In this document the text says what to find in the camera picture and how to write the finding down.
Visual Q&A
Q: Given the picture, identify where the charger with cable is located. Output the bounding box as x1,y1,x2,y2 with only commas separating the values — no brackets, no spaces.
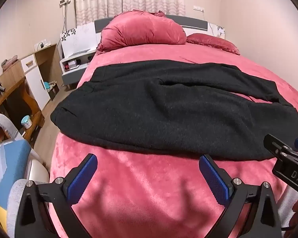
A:
35,40,52,50

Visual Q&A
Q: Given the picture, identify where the blue cushion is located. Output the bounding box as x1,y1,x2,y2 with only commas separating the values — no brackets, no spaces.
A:
0,139,32,204

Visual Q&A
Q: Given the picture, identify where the pink pouch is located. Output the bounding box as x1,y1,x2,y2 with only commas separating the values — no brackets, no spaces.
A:
2,55,18,70

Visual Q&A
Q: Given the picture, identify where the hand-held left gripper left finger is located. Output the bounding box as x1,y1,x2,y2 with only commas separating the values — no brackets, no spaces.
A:
14,153,98,238

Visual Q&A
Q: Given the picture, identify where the grey mesh chair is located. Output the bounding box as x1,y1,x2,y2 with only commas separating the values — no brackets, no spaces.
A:
0,113,50,238

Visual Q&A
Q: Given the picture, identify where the wall cable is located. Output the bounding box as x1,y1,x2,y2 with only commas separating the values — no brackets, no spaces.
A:
63,4,68,34

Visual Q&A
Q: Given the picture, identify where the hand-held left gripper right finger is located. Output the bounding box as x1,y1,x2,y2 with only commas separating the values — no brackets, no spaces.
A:
199,154,282,238

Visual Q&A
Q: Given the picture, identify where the black knit garment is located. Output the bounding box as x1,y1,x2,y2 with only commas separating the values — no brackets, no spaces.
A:
50,61,298,161

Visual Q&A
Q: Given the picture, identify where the bed with pink blanket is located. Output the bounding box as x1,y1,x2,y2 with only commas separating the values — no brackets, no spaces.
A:
50,33,298,238

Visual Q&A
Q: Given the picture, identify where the white and teal cup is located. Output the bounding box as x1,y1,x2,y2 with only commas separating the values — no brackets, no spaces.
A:
21,115,33,130

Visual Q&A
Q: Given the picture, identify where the wooden cabinet with white doors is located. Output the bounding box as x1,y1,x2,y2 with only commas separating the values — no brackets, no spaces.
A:
0,43,63,111

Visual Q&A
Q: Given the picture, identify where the grey and white headboard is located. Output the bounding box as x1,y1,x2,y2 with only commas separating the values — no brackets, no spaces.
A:
61,15,225,57

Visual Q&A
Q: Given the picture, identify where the large pink pillow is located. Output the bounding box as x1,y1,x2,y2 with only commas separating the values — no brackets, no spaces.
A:
97,9,187,54

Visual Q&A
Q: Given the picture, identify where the wooden desk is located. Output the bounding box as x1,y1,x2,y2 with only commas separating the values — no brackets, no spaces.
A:
0,77,45,143

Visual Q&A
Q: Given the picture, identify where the white and grey nightstand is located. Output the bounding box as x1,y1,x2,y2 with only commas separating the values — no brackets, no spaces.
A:
60,50,97,89

